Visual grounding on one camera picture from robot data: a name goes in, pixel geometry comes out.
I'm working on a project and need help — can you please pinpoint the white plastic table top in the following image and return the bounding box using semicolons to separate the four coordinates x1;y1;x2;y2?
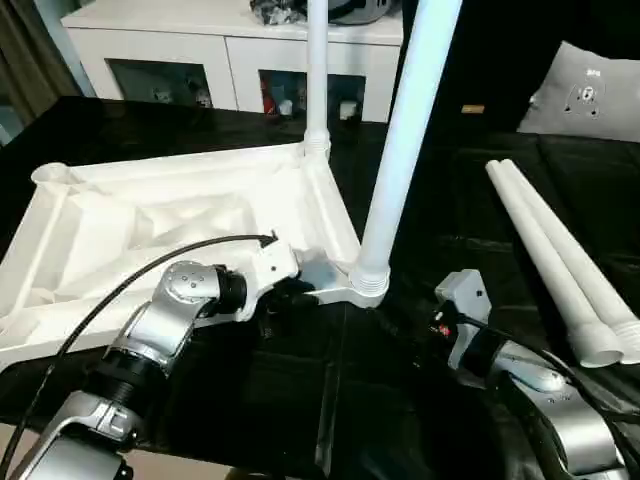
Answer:
0;140;393;373

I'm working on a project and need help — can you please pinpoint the white plastic table leg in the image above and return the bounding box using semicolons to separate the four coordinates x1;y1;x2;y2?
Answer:
484;160;627;367
350;0;465;308
497;157;640;364
302;0;333;163

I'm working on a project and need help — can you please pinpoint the black work mat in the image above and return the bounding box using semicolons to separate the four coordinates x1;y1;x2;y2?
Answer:
0;95;640;480

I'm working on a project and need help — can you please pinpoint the white cabinet with glass doors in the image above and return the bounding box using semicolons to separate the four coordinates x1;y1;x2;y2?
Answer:
60;0;407;124

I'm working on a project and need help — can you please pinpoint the dark clutter pile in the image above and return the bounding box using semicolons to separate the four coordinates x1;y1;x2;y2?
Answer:
250;0;307;27

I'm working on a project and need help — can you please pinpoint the black cabinet with gold label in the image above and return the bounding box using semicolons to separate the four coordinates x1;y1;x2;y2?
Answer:
400;0;563;153

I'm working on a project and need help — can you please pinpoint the grey brown curtain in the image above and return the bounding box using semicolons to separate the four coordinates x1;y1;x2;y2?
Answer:
0;0;77;133

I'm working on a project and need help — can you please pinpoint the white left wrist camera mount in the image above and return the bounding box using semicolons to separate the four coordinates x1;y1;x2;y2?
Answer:
234;240;303;323

